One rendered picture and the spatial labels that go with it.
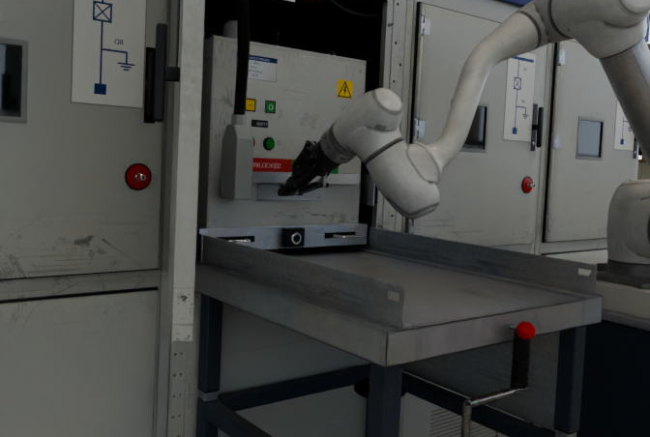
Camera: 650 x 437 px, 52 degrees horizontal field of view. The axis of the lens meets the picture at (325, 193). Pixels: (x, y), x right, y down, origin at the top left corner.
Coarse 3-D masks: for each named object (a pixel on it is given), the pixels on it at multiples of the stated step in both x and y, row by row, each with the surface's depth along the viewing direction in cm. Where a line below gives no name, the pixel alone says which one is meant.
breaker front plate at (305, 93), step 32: (224, 64) 162; (288, 64) 174; (320, 64) 180; (352, 64) 187; (224, 96) 163; (256, 96) 169; (288, 96) 175; (320, 96) 181; (352, 96) 188; (224, 128) 164; (256, 128) 169; (288, 128) 175; (320, 128) 182; (352, 160) 189; (256, 192) 171; (320, 192) 183; (352, 192) 190; (224, 224) 166; (256, 224) 171; (288, 224) 177
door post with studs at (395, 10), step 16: (400, 0) 191; (384, 16) 192; (400, 16) 191; (384, 32) 192; (400, 32) 192; (384, 48) 192; (400, 48) 192; (384, 64) 189; (400, 64) 192; (384, 80) 190; (400, 80) 193; (400, 96) 193; (384, 208) 192; (384, 224) 193
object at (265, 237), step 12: (204, 228) 161; (216, 228) 163; (228, 228) 165; (240, 228) 167; (252, 228) 169; (264, 228) 171; (276, 228) 174; (312, 228) 181; (324, 228) 183; (336, 228) 186; (348, 228) 189; (228, 240) 165; (252, 240) 170; (264, 240) 172; (276, 240) 174; (312, 240) 181; (324, 240) 184; (336, 240) 186; (348, 240) 189
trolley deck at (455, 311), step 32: (320, 256) 177; (352, 256) 180; (384, 256) 183; (224, 288) 142; (256, 288) 132; (416, 288) 139; (448, 288) 140; (480, 288) 142; (512, 288) 144; (288, 320) 123; (320, 320) 115; (352, 320) 108; (416, 320) 111; (448, 320) 112; (480, 320) 115; (512, 320) 121; (544, 320) 127; (576, 320) 134; (352, 352) 108; (384, 352) 102; (416, 352) 106; (448, 352) 111
